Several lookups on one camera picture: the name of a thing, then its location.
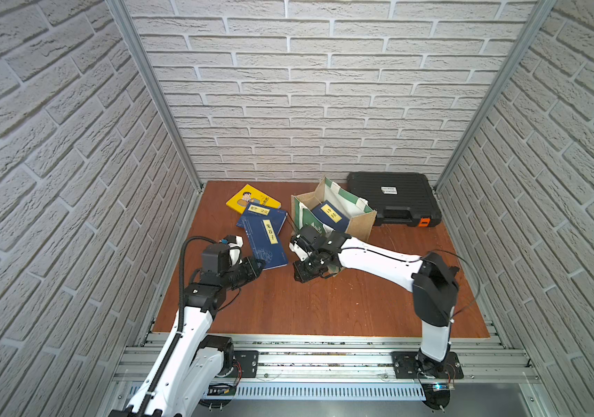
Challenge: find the yellow cartoon cover book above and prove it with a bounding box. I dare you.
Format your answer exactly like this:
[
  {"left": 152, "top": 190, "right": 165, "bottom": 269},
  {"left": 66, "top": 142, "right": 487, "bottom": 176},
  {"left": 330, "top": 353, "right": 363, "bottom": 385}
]
[{"left": 226, "top": 184, "right": 281, "bottom": 214}]

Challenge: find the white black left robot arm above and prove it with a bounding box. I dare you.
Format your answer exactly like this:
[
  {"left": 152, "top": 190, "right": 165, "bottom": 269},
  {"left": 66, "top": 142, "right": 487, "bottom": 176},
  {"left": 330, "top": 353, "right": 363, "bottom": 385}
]
[{"left": 109, "top": 236, "right": 265, "bottom": 416}]

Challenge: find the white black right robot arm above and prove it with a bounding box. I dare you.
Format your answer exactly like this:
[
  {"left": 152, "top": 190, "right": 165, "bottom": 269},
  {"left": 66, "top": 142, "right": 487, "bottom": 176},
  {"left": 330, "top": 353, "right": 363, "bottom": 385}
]
[{"left": 289, "top": 226, "right": 460, "bottom": 370}]

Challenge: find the black plastic tool case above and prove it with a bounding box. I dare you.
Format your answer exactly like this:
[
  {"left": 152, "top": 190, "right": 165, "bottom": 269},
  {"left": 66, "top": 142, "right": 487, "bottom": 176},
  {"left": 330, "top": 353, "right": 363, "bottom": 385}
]
[{"left": 347, "top": 172, "right": 442, "bottom": 228}]

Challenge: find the black corrugated cable conduit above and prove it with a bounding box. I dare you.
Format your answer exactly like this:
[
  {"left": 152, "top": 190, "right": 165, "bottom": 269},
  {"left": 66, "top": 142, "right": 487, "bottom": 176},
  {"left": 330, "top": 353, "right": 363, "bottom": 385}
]
[{"left": 134, "top": 235, "right": 220, "bottom": 417}]

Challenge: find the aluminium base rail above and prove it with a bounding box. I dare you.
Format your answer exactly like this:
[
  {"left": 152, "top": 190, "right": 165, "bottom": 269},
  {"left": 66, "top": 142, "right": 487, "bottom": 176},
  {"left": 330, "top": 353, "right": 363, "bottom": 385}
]
[{"left": 110, "top": 333, "right": 540, "bottom": 401}]

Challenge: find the aluminium frame post left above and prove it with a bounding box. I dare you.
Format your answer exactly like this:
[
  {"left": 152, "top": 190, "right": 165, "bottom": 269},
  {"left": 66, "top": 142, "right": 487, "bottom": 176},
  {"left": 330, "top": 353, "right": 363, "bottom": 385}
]
[{"left": 107, "top": 0, "right": 204, "bottom": 193}]

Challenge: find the aluminium frame post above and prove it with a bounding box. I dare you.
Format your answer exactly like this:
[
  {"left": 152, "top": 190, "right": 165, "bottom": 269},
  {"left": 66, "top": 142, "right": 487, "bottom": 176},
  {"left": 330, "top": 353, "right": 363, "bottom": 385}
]
[
  {"left": 107, "top": 0, "right": 204, "bottom": 193},
  {"left": 434, "top": 0, "right": 556, "bottom": 194}
]

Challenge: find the aluminium frame post right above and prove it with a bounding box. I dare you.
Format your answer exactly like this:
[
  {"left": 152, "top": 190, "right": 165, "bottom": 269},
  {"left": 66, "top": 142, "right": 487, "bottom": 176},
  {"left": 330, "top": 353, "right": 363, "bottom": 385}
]
[{"left": 434, "top": 0, "right": 556, "bottom": 194}]

